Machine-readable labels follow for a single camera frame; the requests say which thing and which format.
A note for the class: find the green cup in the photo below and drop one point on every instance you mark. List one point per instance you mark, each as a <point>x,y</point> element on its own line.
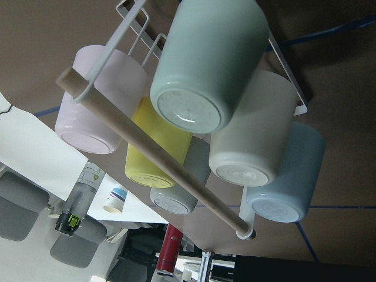
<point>211,51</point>

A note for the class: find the yellow cup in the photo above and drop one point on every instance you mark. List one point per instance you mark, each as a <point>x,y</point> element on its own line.
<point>165,139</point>

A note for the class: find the grey cup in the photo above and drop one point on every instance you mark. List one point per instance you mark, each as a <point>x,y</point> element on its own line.
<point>176,199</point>

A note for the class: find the beige cup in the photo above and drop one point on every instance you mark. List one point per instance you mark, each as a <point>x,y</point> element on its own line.
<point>249,150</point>

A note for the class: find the pink cup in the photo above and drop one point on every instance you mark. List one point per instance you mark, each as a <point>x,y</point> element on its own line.
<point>122,81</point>

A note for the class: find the paper cup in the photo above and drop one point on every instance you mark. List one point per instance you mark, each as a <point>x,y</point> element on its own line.
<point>115,201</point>

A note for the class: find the blue cup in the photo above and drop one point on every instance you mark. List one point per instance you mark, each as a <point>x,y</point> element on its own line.
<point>287,199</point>

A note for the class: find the red bottle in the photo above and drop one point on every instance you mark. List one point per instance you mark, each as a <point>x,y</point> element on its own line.
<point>170,249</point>

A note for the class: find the clear water bottle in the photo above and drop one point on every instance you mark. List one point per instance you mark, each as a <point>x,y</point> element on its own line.
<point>80,198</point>

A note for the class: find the wooden rack handle rod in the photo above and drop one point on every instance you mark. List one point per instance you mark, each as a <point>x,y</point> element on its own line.
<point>80,89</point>

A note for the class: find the white wire cup rack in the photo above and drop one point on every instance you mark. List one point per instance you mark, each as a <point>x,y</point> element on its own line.
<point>111,46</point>

